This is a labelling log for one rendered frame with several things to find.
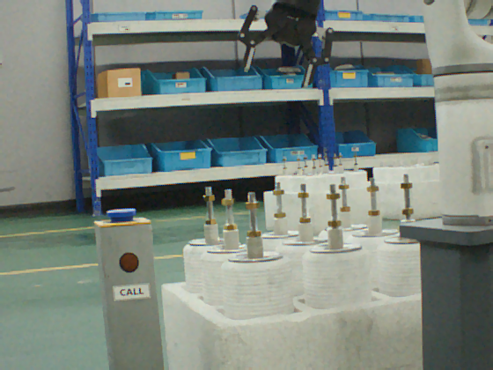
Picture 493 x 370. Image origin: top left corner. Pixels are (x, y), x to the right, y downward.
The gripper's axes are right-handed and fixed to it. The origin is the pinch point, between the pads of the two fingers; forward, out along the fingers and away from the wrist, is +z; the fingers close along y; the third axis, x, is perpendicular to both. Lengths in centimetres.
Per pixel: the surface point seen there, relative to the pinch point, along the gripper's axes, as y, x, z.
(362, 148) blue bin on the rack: -125, -503, -31
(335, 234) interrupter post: -12.4, 14.9, 20.8
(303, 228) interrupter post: -9.7, 3.2, 21.5
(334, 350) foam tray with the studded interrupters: -15.2, 21.9, 35.5
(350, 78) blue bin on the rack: -103, -504, -81
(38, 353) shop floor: 29, -42, 63
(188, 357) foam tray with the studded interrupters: 2.0, 4.8, 45.0
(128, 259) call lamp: 14.3, 19.2, 30.9
